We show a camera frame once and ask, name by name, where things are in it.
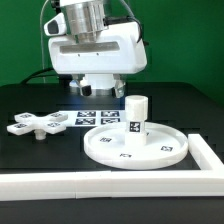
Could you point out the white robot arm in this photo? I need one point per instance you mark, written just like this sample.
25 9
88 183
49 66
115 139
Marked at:
84 20

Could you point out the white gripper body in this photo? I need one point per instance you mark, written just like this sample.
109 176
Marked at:
116 51

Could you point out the white L-shaped fence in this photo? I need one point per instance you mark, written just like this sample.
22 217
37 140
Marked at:
207 180

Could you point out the white round table top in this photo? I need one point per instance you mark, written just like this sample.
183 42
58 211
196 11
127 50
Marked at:
111 145

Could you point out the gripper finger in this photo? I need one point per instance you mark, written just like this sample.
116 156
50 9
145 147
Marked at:
119 86
82 85

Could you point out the white marker sheet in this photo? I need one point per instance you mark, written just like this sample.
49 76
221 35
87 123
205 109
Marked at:
92 118

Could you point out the white cross-shaped table base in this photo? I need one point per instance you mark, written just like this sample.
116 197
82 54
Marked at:
27 122

